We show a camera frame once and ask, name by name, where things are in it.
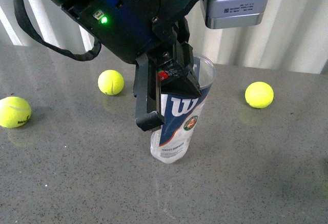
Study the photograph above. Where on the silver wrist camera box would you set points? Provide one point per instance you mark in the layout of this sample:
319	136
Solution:
222	14

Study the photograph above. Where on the yellow tennis ball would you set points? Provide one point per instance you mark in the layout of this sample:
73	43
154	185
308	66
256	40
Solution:
15	112
259	95
110	82

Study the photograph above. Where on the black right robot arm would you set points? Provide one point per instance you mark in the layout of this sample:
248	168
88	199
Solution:
113	23

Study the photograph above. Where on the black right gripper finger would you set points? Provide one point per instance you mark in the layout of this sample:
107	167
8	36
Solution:
177	76
146	89

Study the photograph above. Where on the left yellow tennis ball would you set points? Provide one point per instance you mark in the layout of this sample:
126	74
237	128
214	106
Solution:
15	112

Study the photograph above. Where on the middle yellow tennis ball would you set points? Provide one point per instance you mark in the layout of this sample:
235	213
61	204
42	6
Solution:
110	82

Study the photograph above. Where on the clear Wilson tennis can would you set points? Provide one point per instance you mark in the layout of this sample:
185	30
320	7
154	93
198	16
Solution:
171	142

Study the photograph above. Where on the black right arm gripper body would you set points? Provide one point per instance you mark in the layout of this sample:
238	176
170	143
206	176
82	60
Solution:
165	34

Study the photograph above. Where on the far right yellow tennis ball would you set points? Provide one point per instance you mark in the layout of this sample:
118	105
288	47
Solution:
259	95

